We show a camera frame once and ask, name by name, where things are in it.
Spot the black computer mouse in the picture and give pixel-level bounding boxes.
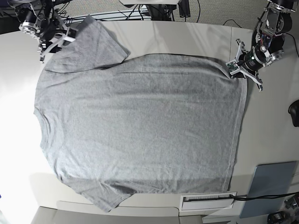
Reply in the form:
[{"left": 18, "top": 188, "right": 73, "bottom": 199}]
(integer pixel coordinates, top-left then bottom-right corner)
[{"left": 288, "top": 100, "right": 299, "bottom": 127}]

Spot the black cable at grommet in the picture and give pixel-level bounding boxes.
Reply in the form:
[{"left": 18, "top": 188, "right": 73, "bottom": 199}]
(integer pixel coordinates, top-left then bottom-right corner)
[{"left": 229, "top": 192, "right": 299, "bottom": 201}]

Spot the black device bottom right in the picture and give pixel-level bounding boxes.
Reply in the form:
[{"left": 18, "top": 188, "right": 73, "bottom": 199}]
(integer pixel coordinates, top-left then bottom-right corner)
[{"left": 267, "top": 211, "right": 292, "bottom": 224}]

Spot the grey laptop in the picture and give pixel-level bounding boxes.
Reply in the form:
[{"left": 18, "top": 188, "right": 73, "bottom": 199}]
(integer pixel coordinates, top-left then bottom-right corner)
[{"left": 239, "top": 161, "right": 297, "bottom": 219}]

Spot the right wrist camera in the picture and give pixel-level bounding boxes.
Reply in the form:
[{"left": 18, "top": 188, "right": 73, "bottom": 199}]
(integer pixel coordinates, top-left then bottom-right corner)
[{"left": 63, "top": 27, "right": 77, "bottom": 42}]

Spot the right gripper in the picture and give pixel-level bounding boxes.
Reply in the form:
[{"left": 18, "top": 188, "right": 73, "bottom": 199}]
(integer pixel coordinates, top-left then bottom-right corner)
[{"left": 37, "top": 9, "right": 69, "bottom": 63}]

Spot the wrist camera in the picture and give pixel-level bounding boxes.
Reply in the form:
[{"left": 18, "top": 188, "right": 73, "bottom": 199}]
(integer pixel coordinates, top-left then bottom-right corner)
[
  {"left": 226, "top": 60, "right": 240, "bottom": 76},
  {"left": 63, "top": 27, "right": 77, "bottom": 42}
]

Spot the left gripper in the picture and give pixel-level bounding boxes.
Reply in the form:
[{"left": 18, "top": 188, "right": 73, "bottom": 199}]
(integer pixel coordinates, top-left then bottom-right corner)
[{"left": 235, "top": 39, "right": 272, "bottom": 91}]

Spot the white cable grommet box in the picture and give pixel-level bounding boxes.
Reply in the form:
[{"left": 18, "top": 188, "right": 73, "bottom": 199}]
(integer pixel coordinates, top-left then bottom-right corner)
[{"left": 179, "top": 192, "right": 237, "bottom": 212}]

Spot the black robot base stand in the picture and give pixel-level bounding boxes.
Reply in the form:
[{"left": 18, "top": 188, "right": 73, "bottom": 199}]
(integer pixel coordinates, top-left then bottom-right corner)
[{"left": 119, "top": 0, "right": 201, "bottom": 23}]

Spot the grey T-shirt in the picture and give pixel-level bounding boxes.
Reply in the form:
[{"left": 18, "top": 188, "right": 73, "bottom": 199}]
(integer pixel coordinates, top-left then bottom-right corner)
[{"left": 34, "top": 16, "right": 248, "bottom": 212}]

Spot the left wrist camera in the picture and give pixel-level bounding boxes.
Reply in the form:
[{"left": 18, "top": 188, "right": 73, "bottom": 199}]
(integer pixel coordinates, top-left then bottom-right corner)
[{"left": 226, "top": 60, "right": 240, "bottom": 76}]

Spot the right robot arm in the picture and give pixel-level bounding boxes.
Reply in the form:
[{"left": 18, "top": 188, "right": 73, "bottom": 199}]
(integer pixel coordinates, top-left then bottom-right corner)
[{"left": 8, "top": 0, "right": 77, "bottom": 63}]

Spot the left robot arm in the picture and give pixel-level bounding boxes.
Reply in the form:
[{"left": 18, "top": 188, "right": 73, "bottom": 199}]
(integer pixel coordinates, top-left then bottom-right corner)
[{"left": 226, "top": 0, "right": 299, "bottom": 91}]

